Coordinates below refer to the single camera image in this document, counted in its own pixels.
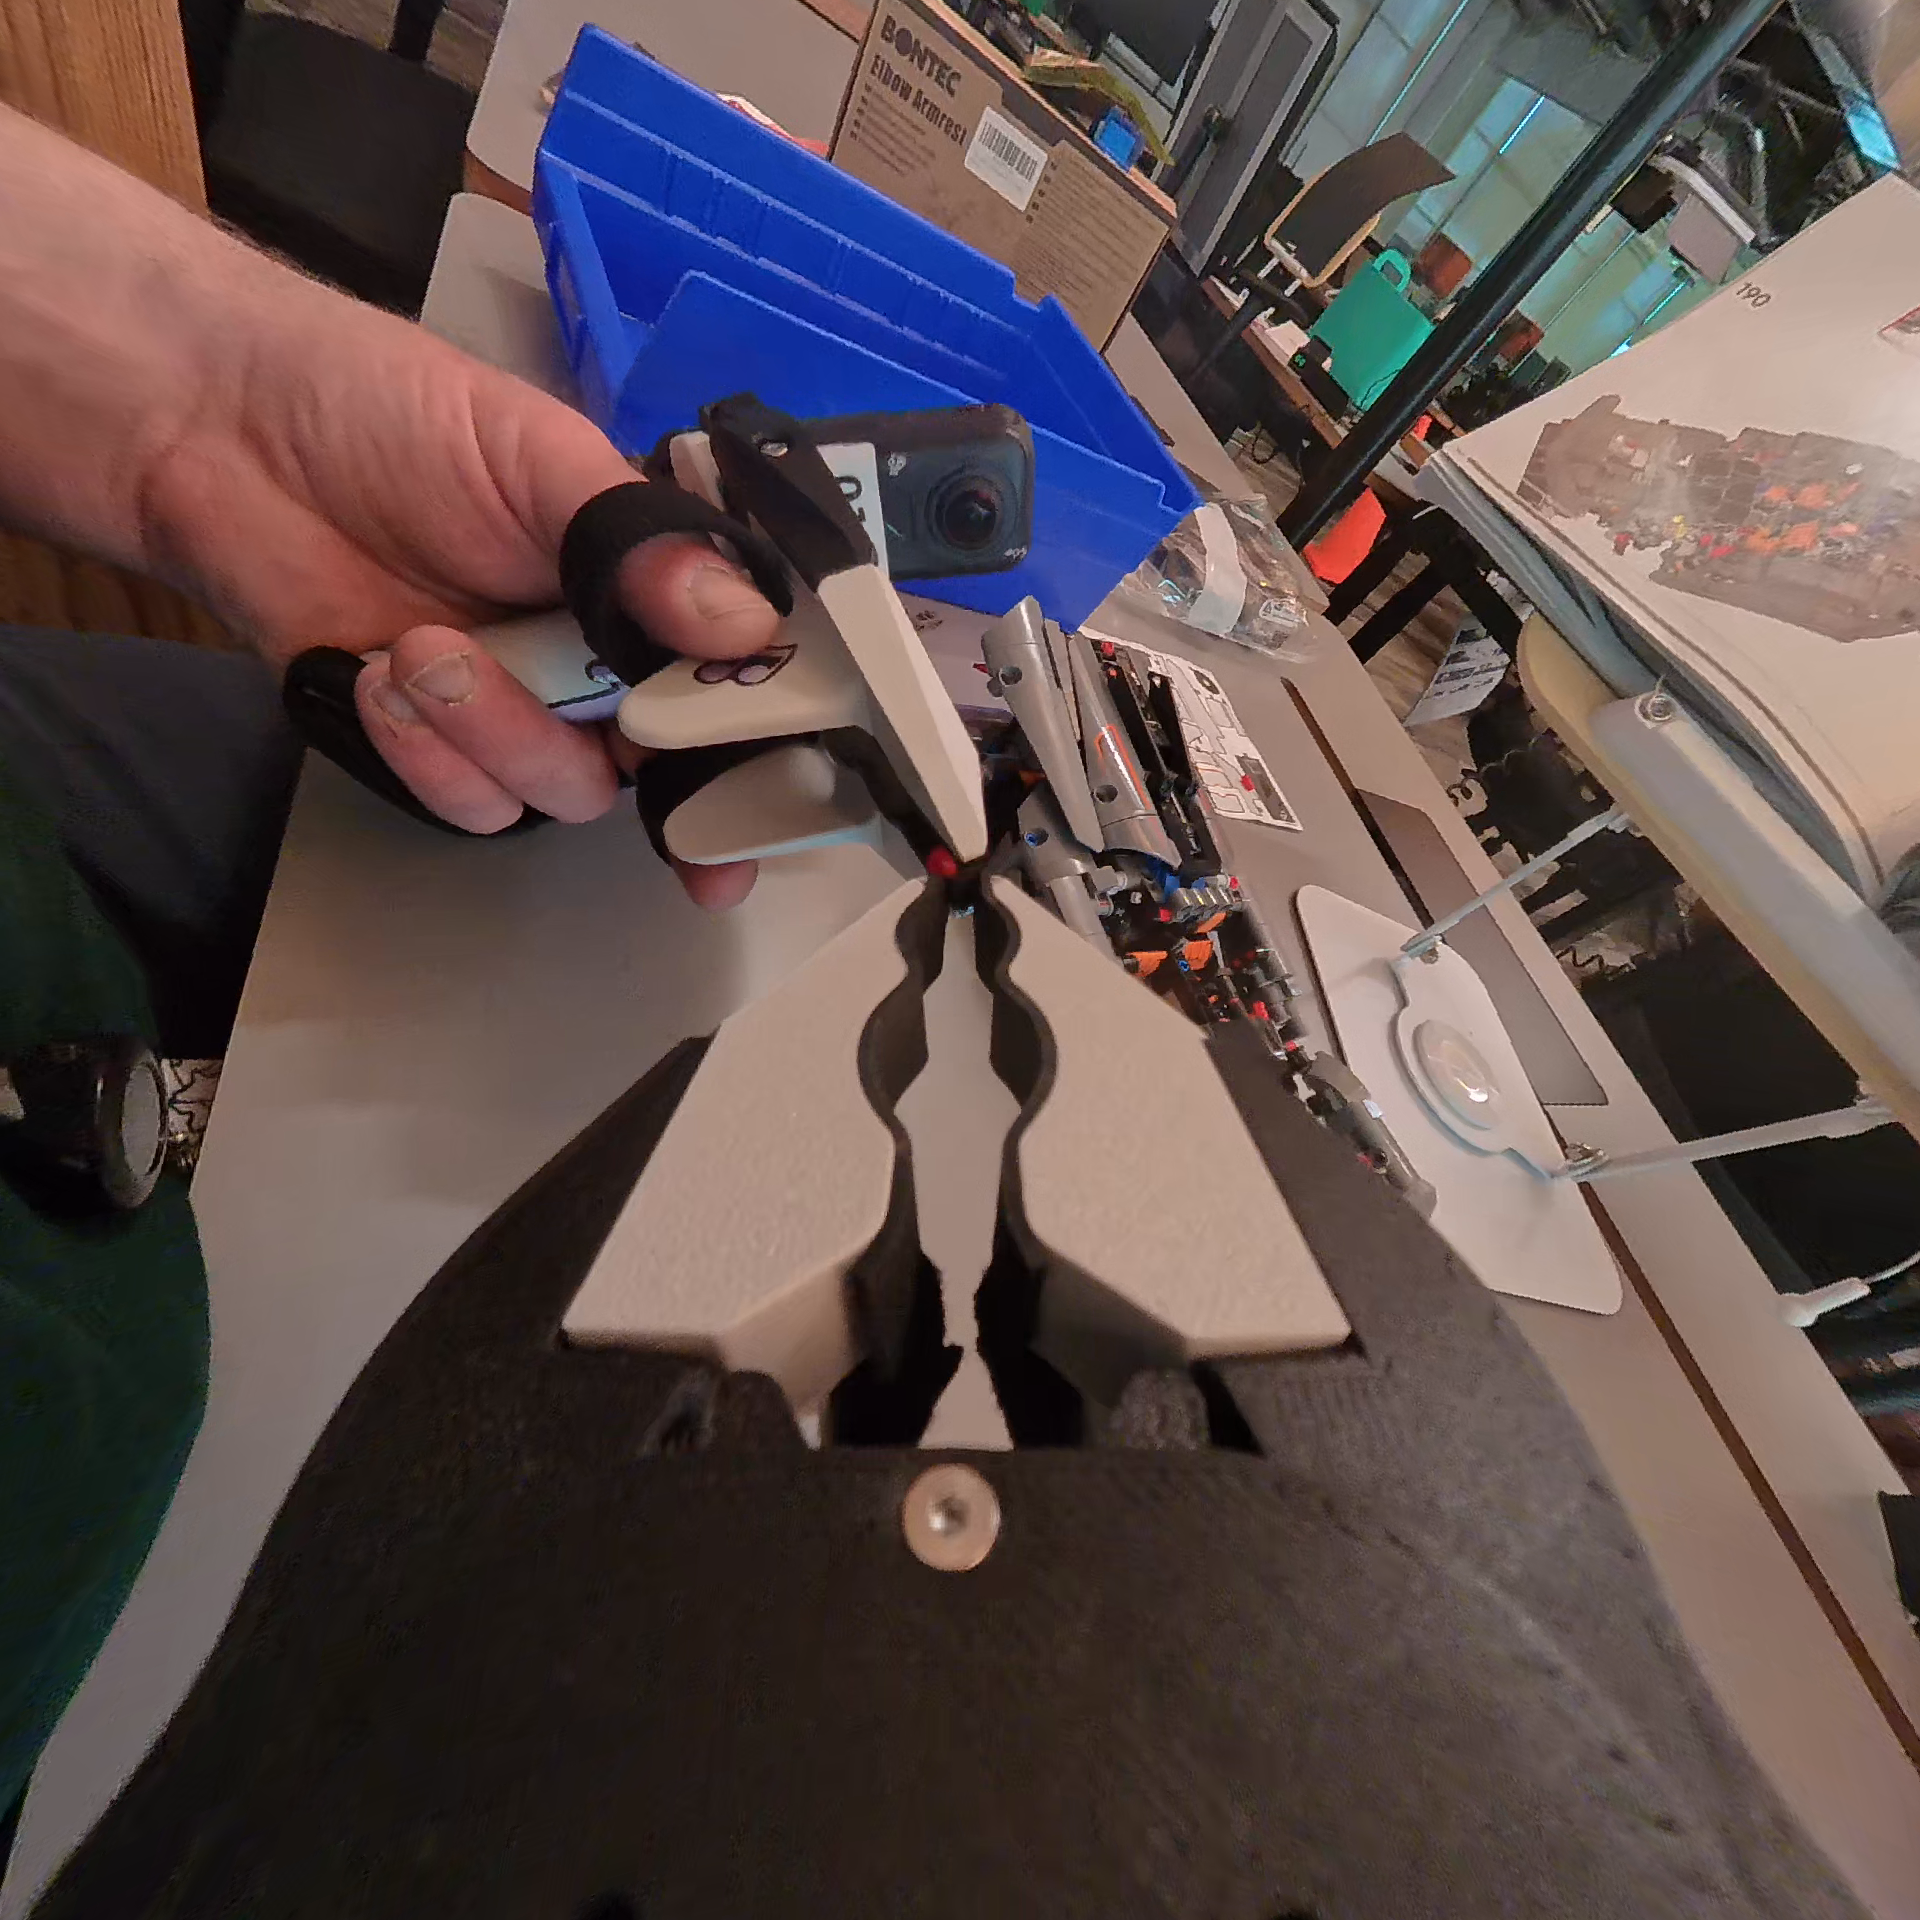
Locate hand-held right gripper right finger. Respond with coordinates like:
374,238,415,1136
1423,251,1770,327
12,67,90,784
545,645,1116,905
976,882,1357,1407

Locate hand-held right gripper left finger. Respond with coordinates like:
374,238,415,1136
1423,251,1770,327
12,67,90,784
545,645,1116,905
561,874,942,1413

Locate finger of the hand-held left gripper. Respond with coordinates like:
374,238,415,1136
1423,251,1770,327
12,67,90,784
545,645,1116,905
823,561,985,858
667,742,912,866

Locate grey lego car model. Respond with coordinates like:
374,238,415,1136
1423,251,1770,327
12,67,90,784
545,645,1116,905
957,595,1439,1208

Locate person's left forearm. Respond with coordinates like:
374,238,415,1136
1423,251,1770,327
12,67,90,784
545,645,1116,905
0,98,247,599

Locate lego sticker sheet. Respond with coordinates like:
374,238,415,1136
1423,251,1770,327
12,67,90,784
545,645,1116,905
1096,636,1305,834

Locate lego instruction booklet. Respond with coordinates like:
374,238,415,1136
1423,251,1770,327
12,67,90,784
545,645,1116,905
1418,171,1920,909

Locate person's left hand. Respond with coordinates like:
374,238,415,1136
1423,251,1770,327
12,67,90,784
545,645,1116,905
143,323,786,915

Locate brown cardboard box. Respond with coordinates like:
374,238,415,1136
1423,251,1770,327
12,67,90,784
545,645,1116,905
829,0,1181,356

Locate clear plastic parts bags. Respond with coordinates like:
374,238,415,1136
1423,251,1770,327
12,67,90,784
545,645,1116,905
1116,502,1333,661

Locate white book stand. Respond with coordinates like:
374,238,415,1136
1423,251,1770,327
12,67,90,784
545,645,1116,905
1298,607,1920,1323

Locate blue plastic bin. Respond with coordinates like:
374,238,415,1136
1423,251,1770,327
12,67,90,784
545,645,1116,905
532,148,1160,498
561,25,1041,327

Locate green tote bag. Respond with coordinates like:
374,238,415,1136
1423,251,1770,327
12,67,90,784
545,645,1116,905
1311,247,1446,409

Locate black caster wheel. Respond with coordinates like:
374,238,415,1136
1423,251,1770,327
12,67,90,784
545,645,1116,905
29,1048,179,1213

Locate black chair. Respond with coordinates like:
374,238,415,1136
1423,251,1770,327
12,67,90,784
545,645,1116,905
202,52,476,318

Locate white cable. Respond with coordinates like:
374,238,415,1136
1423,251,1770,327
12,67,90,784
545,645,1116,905
1783,1264,1920,1330

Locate wooden post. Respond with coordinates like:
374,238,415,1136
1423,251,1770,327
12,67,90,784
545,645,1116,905
0,0,205,216

